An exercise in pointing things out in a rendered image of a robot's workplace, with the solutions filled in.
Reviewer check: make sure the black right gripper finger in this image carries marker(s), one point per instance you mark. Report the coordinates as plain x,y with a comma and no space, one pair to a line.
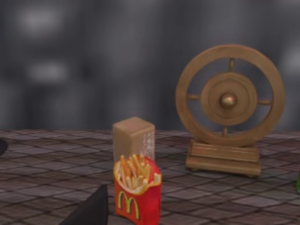
93,209

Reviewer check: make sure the red french fries carton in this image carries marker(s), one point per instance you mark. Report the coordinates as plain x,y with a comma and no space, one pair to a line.
137,192

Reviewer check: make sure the brown rectangular box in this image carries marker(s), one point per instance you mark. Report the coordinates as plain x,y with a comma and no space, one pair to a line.
131,138

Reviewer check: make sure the black object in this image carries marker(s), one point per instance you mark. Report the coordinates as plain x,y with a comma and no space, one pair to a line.
2,146

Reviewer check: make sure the wooden wheel ornament on stand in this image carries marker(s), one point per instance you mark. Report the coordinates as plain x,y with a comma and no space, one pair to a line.
230,110

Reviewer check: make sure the green object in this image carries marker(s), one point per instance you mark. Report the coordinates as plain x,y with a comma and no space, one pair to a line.
298,184

